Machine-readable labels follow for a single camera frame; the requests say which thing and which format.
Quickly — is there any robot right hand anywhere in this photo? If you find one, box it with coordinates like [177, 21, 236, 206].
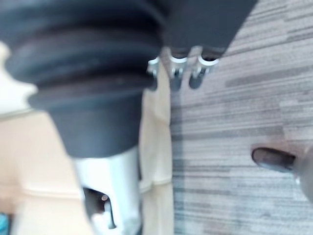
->
[0, 0, 258, 235]

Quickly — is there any robot dark foot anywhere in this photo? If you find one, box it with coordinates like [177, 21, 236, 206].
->
[251, 146, 298, 173]

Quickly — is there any white cushion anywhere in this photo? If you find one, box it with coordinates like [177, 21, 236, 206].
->
[0, 40, 38, 118]

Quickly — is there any teal cushion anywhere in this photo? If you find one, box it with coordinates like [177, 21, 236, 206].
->
[0, 212, 13, 235]

